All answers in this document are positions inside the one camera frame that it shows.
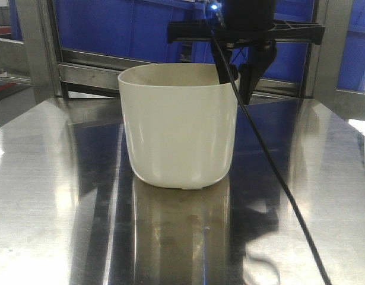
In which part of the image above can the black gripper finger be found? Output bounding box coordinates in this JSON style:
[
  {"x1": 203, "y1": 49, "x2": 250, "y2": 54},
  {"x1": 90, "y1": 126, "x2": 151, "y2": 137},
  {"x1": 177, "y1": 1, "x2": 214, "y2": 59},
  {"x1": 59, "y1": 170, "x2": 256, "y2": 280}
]
[
  {"x1": 239, "y1": 44, "x2": 277, "y2": 105},
  {"x1": 212, "y1": 44, "x2": 237, "y2": 84}
]

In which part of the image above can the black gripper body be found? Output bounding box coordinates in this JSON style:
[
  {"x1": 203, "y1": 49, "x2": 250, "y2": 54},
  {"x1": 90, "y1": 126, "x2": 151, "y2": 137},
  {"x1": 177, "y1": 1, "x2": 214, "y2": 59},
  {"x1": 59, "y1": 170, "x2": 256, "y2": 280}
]
[{"x1": 166, "y1": 19, "x2": 326, "y2": 48}]

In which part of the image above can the white plastic bin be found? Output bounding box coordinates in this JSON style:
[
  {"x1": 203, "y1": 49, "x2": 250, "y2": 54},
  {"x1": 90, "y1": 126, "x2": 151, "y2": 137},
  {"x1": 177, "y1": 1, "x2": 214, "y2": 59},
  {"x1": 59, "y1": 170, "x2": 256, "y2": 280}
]
[{"x1": 118, "y1": 63, "x2": 237, "y2": 189}]

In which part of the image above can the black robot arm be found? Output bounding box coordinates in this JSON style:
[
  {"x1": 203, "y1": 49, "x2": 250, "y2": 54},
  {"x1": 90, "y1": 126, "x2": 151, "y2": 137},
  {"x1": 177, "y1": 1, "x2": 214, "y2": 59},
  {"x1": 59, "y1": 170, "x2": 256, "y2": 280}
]
[{"x1": 167, "y1": 1, "x2": 325, "y2": 106}]

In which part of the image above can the large blue crate on shelf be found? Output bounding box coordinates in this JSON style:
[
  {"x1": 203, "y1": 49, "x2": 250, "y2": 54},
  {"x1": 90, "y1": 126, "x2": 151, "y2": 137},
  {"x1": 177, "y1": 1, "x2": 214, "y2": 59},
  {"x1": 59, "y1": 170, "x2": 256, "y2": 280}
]
[{"x1": 54, "y1": 1, "x2": 365, "y2": 91}]

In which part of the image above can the black cable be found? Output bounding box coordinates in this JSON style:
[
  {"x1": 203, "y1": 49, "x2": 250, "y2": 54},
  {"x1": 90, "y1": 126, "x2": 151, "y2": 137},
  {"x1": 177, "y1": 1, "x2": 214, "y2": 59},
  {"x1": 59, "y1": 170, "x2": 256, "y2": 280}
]
[{"x1": 204, "y1": 0, "x2": 333, "y2": 285}]

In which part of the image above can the stainless steel shelf frame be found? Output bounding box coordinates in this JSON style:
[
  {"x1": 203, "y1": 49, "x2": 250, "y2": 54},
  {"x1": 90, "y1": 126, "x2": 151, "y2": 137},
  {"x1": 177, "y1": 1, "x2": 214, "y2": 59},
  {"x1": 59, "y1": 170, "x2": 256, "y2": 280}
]
[{"x1": 0, "y1": 0, "x2": 365, "y2": 122}]

